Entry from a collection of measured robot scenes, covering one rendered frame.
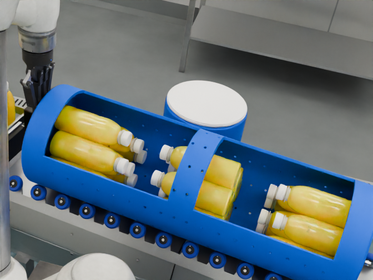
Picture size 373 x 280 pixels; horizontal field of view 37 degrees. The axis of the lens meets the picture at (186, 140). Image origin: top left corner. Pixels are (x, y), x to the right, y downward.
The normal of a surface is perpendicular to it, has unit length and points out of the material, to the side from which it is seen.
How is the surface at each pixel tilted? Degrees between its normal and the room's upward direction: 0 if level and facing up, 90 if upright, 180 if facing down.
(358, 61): 0
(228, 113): 0
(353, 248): 58
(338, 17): 90
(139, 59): 0
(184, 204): 71
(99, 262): 9
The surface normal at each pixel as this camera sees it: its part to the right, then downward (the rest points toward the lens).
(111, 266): 0.26, -0.83
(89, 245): -0.27, 0.22
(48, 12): 0.62, 0.55
